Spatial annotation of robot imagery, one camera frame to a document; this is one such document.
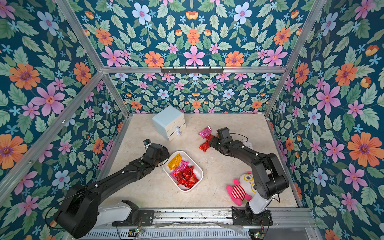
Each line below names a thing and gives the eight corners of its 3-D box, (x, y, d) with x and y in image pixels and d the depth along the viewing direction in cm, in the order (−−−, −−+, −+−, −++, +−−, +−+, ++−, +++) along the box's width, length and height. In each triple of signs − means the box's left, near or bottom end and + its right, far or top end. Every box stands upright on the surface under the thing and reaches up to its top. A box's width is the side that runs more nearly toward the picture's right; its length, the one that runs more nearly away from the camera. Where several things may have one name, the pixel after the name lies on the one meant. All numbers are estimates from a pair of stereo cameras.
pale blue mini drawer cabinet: (155, 132, 110) (149, 118, 98) (173, 119, 119) (169, 104, 107) (169, 143, 104) (164, 129, 92) (187, 128, 112) (184, 114, 100)
